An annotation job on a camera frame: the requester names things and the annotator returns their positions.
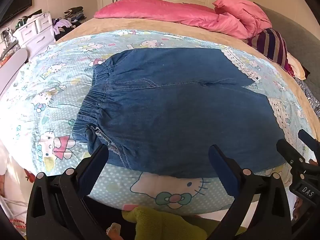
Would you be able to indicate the pink duvet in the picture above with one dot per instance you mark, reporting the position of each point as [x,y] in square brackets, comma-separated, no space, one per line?
[175,12]

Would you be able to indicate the white drawer cabinet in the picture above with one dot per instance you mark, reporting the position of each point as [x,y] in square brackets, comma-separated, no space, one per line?
[32,32]

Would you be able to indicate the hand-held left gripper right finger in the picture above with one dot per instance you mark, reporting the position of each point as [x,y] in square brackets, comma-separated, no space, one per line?
[222,170]

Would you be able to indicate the purple striped cushion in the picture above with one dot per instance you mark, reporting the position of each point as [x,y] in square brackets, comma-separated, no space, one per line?
[271,45]

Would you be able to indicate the red flower print cloth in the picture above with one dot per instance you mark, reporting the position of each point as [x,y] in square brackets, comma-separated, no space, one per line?
[27,177]

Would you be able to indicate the denim pants with lace trim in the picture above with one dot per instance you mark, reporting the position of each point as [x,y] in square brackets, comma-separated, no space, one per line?
[175,105]

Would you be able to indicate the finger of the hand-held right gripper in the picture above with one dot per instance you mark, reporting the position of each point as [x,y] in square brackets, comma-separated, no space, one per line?
[290,153]
[310,141]

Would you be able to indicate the desk clutter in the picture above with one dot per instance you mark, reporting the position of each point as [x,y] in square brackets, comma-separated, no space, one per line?
[7,45]

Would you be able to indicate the black television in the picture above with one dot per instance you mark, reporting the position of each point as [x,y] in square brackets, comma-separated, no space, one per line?
[15,2]

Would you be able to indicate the cartoon cat printed blanket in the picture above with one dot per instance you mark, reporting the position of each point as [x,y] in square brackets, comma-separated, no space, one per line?
[62,92]

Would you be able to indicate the dark patterned cloth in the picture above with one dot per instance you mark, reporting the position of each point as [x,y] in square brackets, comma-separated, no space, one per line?
[308,93]

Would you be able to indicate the cream cloth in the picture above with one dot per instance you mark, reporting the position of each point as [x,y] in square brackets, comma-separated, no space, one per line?
[297,66]

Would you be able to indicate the dark folded clothes pile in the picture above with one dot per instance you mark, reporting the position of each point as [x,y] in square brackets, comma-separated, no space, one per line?
[75,13]

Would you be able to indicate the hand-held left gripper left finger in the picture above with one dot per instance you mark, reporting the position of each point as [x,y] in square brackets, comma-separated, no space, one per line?
[96,170]

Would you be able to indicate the person's green fleece top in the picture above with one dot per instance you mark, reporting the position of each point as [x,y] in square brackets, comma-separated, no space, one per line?
[162,225]

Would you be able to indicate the white curved bed footboard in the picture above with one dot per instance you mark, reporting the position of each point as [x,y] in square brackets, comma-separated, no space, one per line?
[15,67]

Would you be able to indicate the grey headboard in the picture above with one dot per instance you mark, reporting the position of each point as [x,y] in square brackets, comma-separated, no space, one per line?
[295,35]

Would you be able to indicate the purple cloth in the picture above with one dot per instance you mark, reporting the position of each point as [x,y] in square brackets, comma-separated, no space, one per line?
[60,26]

